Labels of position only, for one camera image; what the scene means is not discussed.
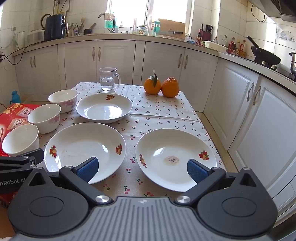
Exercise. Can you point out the utensil holder with utensils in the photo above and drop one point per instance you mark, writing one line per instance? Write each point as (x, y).
(75, 29)

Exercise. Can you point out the wall sticker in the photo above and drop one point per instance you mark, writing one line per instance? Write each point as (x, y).
(285, 36)

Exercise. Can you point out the black gas stove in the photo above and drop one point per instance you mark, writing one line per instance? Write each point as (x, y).
(281, 69)

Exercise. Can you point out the dark mortar with pestle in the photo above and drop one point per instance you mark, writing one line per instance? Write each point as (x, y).
(87, 31)

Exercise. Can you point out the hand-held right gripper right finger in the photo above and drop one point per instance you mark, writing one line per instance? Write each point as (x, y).
(197, 171)

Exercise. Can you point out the kitchen window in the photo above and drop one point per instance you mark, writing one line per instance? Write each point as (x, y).
(129, 11)

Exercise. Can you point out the teal soap bottle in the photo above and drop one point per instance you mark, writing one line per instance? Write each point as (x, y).
(108, 24)

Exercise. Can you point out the range hood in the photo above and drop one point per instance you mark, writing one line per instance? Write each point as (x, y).
(277, 7)

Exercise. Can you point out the bumpy orange without leaf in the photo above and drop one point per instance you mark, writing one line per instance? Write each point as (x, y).
(170, 89)

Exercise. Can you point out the white plastic container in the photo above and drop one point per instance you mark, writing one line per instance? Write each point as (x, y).
(216, 46)

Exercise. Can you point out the clear glass mug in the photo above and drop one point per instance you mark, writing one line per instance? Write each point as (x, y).
(106, 85)

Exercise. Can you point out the blue plastic bag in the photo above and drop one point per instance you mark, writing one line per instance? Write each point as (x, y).
(190, 39)

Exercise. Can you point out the white plate with fruit print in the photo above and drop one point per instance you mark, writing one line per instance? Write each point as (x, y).
(166, 143)
(76, 143)
(104, 111)

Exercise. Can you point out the red printed box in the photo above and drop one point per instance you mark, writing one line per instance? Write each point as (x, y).
(13, 115)

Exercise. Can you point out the white countertop appliance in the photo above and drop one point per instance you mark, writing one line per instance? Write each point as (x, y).
(34, 37)

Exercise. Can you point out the white kitchen cabinets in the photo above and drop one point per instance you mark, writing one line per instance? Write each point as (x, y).
(161, 62)

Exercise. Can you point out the metal kitchen faucet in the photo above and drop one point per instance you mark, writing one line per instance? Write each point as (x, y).
(112, 25)

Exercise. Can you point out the small clear bottle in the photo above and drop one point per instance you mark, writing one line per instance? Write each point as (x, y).
(215, 41)

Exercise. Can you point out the white bowl with pink flowers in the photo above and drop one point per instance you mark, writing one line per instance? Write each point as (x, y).
(20, 139)
(44, 118)
(63, 100)

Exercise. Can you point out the dark air fryer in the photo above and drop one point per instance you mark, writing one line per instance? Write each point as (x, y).
(54, 27)

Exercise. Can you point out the teal tumbler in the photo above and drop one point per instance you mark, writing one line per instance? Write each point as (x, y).
(156, 29)

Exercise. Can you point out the stainless steel pot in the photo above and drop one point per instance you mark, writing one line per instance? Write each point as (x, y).
(293, 64)

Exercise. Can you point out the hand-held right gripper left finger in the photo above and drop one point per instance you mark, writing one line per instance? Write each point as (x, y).
(87, 170)

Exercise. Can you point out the tall clear bottle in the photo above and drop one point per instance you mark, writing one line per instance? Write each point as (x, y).
(224, 41)

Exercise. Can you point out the wooden cutting board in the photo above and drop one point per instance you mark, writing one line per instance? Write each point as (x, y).
(171, 24)

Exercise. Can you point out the floral glass jar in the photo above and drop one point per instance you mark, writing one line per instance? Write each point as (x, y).
(142, 30)

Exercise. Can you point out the black wok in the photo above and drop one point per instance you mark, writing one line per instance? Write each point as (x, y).
(266, 55)

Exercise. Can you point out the orange with green leaf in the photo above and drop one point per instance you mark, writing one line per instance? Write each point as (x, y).
(151, 88)

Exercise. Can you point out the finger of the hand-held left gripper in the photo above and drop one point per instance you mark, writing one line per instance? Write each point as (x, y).
(34, 156)

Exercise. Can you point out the dark sauce bottle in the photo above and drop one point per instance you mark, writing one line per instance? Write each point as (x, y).
(199, 39)

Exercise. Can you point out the yellow oil bottle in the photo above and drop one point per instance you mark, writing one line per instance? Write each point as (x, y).
(242, 52)

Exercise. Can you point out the white canister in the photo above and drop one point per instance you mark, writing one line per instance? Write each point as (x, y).
(20, 39)

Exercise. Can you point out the blue plastic object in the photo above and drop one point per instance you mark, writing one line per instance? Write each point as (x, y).
(15, 97)

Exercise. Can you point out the pink cloth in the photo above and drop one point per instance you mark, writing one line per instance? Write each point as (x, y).
(108, 16)

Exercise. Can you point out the red knife block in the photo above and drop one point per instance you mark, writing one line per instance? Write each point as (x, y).
(206, 34)

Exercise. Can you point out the beige kitchen countertop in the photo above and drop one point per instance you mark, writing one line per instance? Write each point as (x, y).
(104, 37)

